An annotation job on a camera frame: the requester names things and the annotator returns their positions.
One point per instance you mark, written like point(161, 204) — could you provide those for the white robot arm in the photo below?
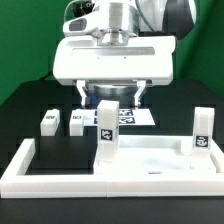
point(117, 21)

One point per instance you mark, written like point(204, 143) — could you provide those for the white desk top tray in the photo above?
point(157, 154)

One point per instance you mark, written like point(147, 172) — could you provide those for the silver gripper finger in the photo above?
point(141, 87)
point(81, 87)

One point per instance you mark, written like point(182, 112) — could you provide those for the fiducial marker base sheet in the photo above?
point(127, 117)

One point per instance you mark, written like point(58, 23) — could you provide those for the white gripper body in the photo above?
point(144, 58)

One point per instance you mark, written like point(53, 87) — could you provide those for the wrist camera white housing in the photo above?
point(78, 27)

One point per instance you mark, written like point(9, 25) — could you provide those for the white U-shaped obstacle frame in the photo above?
point(16, 183)

